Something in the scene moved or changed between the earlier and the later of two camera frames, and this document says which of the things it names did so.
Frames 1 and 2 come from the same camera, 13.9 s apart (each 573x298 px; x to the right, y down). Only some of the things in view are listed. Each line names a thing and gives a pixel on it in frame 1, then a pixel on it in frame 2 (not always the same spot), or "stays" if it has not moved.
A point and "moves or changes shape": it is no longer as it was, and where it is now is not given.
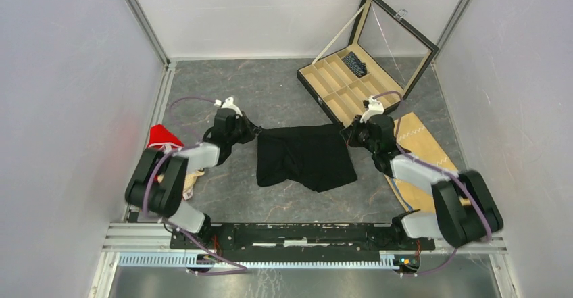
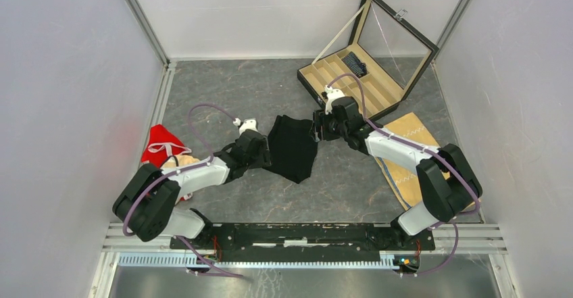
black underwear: (314, 154) moves or changes shape
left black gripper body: (243, 132) → (261, 158)
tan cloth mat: (412, 138) stays
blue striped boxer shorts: (359, 68) stays
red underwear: (161, 138) stays
